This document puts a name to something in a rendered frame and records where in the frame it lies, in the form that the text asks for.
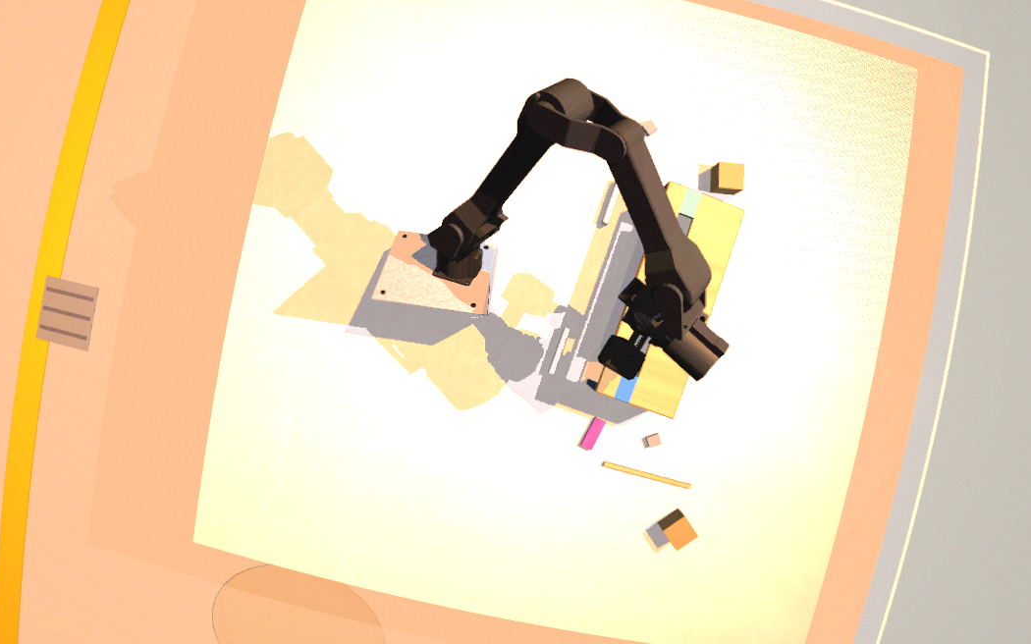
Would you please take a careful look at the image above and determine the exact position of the pale orange thin bar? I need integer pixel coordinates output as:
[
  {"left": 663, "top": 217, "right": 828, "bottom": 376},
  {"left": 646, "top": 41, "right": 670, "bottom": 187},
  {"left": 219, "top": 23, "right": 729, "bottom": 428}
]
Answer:
[{"left": 603, "top": 461, "right": 691, "bottom": 489}]

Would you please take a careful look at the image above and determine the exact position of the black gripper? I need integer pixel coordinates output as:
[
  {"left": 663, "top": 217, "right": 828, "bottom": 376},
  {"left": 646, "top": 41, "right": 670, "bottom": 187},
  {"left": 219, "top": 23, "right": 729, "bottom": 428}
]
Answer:
[{"left": 598, "top": 308, "right": 662, "bottom": 380}]

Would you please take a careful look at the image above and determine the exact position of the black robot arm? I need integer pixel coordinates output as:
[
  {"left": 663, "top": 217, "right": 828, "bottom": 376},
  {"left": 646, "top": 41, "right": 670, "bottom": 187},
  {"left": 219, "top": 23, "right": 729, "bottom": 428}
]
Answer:
[{"left": 427, "top": 78, "right": 730, "bottom": 382}]

